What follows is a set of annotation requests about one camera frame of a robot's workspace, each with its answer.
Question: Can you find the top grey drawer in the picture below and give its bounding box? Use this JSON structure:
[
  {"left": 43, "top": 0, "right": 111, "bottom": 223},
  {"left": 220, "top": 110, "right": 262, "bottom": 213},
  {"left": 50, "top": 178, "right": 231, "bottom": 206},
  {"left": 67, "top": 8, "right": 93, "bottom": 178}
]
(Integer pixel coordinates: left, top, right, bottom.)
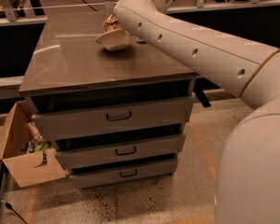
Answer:
[{"left": 33, "top": 96, "right": 192, "bottom": 141}]

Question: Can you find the brown cardboard box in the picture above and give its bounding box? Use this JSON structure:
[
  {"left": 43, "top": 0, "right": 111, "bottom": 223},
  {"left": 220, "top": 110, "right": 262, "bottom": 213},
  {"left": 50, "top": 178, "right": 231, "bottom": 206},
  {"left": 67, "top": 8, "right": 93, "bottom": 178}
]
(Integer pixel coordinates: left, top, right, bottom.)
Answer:
[{"left": 0, "top": 101, "right": 66, "bottom": 188}]

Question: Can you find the clear plastic water bottle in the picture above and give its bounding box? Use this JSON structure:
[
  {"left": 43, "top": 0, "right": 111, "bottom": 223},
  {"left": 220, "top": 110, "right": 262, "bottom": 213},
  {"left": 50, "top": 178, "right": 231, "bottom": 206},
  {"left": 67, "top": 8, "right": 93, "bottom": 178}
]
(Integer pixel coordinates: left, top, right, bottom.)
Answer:
[{"left": 136, "top": 37, "right": 146, "bottom": 44}]

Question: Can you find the middle grey drawer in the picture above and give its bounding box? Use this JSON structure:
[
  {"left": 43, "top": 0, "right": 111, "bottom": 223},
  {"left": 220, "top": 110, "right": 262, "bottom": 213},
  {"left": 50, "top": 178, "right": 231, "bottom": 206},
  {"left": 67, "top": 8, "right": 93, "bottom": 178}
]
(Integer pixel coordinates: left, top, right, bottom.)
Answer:
[{"left": 56, "top": 133, "right": 186, "bottom": 170}]

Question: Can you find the snack can in box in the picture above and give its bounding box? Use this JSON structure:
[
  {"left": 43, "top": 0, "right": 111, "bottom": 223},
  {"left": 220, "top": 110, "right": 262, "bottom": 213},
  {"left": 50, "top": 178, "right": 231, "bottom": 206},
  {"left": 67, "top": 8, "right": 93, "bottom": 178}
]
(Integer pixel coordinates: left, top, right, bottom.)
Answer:
[{"left": 25, "top": 121, "right": 44, "bottom": 143}]

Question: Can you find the green snack packet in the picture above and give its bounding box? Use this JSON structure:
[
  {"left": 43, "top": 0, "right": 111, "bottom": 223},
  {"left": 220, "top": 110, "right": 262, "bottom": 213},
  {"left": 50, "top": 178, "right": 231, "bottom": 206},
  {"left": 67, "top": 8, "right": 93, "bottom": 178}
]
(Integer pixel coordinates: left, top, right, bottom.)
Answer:
[{"left": 35, "top": 143, "right": 50, "bottom": 152}]

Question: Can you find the white paper bowl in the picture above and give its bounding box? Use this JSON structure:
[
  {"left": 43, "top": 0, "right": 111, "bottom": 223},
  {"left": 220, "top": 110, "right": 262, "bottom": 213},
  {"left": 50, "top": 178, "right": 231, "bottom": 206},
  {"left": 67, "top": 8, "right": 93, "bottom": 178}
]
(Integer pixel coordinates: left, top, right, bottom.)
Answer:
[{"left": 96, "top": 30, "right": 131, "bottom": 51}]

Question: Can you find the black floor cable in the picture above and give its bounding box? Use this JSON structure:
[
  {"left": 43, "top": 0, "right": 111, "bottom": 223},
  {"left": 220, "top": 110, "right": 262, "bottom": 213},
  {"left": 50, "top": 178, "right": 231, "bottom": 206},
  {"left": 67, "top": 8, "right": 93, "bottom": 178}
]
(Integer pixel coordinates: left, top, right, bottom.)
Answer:
[{"left": 0, "top": 199, "right": 29, "bottom": 224}]

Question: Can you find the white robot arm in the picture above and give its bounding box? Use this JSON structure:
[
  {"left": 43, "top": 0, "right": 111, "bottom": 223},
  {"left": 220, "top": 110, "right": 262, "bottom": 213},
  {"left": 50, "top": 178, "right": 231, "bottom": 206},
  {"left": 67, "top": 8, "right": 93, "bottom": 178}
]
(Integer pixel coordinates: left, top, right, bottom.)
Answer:
[{"left": 114, "top": 0, "right": 280, "bottom": 224}]

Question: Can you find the grey drawer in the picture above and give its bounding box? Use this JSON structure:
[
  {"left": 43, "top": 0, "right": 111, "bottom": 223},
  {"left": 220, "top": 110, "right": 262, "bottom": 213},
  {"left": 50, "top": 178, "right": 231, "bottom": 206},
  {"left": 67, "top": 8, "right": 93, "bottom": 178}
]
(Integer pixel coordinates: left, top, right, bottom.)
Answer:
[
  {"left": 33, "top": 96, "right": 192, "bottom": 141},
  {"left": 70, "top": 158, "right": 178, "bottom": 189},
  {"left": 56, "top": 133, "right": 186, "bottom": 170}
]

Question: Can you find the bottom grey drawer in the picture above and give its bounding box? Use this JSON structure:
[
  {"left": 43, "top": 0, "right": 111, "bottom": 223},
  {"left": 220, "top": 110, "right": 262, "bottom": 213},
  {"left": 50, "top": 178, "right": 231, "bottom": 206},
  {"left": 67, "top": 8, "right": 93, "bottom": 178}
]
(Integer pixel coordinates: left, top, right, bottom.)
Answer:
[{"left": 70, "top": 158, "right": 178, "bottom": 189}]

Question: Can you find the grey drawer cabinet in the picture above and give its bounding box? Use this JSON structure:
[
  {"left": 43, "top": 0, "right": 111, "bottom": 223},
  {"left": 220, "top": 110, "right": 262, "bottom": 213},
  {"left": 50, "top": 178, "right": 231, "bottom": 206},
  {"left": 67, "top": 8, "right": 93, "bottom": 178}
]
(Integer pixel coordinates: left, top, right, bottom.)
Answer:
[{"left": 20, "top": 12, "right": 196, "bottom": 176}]

